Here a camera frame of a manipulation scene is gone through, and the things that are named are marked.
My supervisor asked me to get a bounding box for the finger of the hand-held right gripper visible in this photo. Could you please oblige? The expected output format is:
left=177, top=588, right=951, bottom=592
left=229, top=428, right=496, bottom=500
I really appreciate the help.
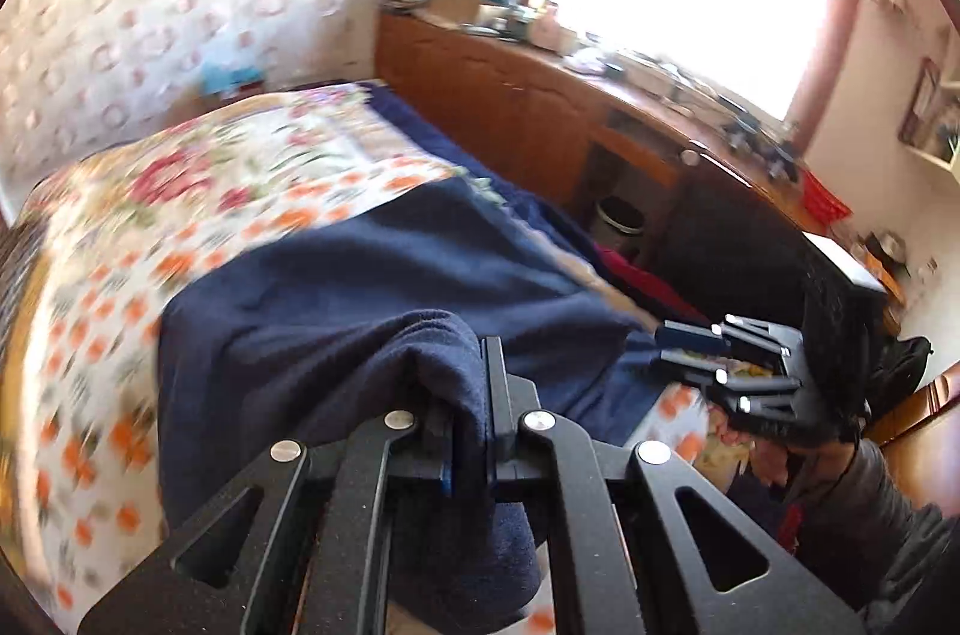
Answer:
left=658, top=347, right=805, bottom=420
left=655, top=317, right=797, bottom=360

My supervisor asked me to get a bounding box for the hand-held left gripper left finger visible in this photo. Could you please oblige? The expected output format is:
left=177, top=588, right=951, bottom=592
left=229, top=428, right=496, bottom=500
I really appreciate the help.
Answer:
left=78, top=408, right=460, bottom=635

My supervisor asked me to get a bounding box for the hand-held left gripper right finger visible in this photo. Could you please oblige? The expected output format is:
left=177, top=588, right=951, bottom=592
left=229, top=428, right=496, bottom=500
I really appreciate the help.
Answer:
left=480, top=335, right=872, bottom=635

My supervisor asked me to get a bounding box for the navy printed t-shirt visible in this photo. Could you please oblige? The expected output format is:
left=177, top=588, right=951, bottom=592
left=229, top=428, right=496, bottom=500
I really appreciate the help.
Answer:
left=156, top=177, right=680, bottom=622

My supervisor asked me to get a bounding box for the red cloth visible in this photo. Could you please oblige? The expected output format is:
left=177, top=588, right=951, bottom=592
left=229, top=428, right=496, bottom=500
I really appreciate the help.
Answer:
left=591, top=243, right=725, bottom=327

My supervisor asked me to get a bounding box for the black bag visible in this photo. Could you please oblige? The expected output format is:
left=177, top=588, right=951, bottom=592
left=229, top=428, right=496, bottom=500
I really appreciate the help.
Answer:
left=876, top=335, right=935, bottom=400

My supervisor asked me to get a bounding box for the round trash bin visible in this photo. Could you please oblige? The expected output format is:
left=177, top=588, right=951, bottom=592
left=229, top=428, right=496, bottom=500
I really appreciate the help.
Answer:
left=596, top=195, right=647, bottom=245

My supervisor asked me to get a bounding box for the red plastic basket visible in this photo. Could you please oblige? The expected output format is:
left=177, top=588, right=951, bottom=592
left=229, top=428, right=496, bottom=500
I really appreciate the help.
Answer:
left=799, top=168, right=854, bottom=225

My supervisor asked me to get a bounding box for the navy blanket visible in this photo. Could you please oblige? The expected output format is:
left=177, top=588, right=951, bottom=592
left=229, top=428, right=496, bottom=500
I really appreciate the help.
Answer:
left=366, top=83, right=601, bottom=261

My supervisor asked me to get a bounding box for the wooden cabinet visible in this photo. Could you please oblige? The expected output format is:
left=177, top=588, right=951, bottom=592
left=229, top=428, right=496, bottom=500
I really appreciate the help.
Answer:
left=373, top=9, right=848, bottom=246

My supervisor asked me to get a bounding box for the pink plastic container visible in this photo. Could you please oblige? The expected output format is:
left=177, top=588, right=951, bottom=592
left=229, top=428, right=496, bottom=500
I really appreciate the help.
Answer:
left=535, top=1, right=580, bottom=53

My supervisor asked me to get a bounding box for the floral orange-print bedsheet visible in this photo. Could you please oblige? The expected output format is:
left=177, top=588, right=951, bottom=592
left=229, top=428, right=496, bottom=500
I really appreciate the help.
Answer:
left=0, top=80, right=758, bottom=635

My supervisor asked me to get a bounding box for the cardboard box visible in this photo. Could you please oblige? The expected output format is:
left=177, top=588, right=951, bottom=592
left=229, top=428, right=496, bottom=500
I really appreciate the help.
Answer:
left=426, top=0, right=482, bottom=28

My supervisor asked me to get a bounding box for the blue packet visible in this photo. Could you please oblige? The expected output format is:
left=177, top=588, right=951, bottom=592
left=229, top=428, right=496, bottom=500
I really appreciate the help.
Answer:
left=199, top=62, right=268, bottom=98

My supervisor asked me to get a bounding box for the circle-pattern sheer curtain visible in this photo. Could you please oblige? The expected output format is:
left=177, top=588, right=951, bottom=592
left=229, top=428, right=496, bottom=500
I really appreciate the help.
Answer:
left=0, top=0, right=398, bottom=216

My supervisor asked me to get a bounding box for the wall shelf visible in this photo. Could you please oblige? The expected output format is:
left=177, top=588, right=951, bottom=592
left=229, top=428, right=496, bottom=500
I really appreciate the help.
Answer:
left=898, top=56, right=960, bottom=175

